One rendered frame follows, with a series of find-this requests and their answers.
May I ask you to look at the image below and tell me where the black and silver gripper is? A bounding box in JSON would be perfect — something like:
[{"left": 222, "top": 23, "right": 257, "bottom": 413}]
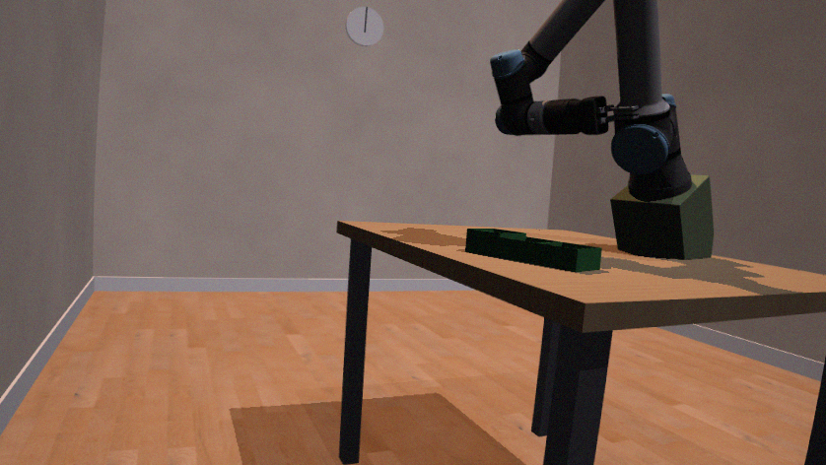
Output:
[{"left": 527, "top": 97, "right": 639, "bottom": 135}]

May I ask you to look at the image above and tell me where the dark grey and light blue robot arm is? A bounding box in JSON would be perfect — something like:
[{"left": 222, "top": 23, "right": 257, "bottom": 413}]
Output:
[{"left": 490, "top": 0, "right": 692, "bottom": 200}]

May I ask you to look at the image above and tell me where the green rack of bins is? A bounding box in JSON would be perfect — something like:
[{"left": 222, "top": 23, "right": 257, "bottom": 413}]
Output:
[{"left": 465, "top": 229, "right": 599, "bottom": 272}]

